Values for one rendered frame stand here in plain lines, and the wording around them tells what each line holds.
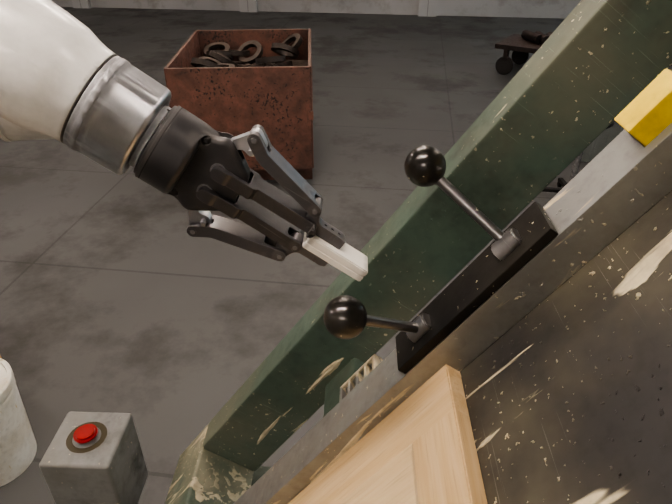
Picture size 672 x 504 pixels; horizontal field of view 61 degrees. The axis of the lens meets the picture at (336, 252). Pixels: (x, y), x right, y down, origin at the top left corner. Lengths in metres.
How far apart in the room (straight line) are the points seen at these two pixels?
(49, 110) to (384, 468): 0.43
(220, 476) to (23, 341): 2.03
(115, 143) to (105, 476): 0.71
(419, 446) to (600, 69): 0.45
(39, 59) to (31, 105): 0.04
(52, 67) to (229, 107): 3.33
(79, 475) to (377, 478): 0.64
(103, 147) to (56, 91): 0.05
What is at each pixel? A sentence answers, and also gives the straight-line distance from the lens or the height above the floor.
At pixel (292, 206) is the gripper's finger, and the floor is 1.49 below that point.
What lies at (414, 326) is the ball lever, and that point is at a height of 1.38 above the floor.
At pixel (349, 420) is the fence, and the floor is 1.26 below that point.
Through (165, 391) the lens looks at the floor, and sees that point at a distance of 2.50.
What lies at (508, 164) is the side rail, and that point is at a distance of 0.73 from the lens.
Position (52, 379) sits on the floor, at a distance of 2.73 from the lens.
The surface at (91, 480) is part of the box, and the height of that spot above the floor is 0.89.
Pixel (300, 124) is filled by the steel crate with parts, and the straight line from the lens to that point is 3.82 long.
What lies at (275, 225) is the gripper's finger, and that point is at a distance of 0.55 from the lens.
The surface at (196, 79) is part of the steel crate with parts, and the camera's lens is 3.79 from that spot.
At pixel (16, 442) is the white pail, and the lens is 2.33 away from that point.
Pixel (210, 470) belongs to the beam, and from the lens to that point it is 1.07.
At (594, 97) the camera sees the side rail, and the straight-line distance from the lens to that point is 0.73.
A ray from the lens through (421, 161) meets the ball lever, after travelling 0.51.
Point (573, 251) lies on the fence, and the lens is 0.51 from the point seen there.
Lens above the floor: 1.74
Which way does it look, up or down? 32 degrees down
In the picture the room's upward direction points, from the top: straight up
